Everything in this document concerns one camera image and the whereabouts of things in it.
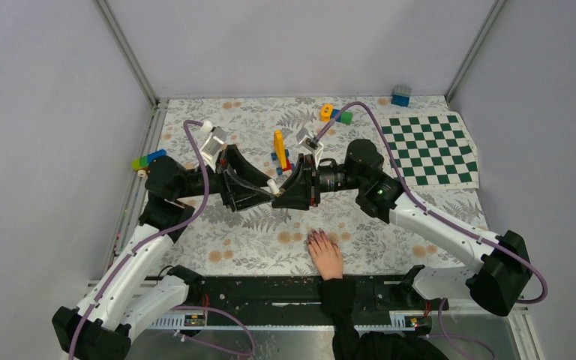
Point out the green white checkerboard mat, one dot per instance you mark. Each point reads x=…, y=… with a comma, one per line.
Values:
x=432, y=151

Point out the orange blue green block row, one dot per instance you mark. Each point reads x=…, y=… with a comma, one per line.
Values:
x=328, y=112

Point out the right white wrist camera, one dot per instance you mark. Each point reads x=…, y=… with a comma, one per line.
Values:
x=308, y=141

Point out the black sleeved forearm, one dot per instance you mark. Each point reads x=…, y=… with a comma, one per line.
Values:
x=337, y=300

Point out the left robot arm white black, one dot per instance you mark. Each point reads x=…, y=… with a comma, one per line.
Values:
x=106, y=322

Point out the green blue block stack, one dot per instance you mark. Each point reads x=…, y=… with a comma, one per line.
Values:
x=140, y=164

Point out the person's hand dark nails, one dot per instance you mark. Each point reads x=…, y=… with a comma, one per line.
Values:
x=326, y=255

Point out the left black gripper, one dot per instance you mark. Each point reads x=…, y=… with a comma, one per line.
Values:
x=232, y=163

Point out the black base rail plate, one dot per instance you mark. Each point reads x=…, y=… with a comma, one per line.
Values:
x=292, y=303

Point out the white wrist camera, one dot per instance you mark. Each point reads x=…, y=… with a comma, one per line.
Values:
x=210, y=149
x=308, y=141

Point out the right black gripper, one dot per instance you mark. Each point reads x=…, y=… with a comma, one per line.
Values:
x=294, y=197

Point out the yellow red toy block car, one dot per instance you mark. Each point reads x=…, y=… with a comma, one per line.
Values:
x=280, y=155

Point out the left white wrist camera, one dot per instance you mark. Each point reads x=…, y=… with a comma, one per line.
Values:
x=210, y=149

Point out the floral patterned table cloth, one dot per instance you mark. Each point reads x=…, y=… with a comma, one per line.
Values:
x=271, y=241

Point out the grey blue lego bricks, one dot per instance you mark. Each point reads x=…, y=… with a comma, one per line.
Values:
x=401, y=95

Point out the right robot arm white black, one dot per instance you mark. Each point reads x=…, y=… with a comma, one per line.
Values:
x=495, y=268

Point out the yellow nail polish bottle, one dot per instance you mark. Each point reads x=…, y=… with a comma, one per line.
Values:
x=273, y=187

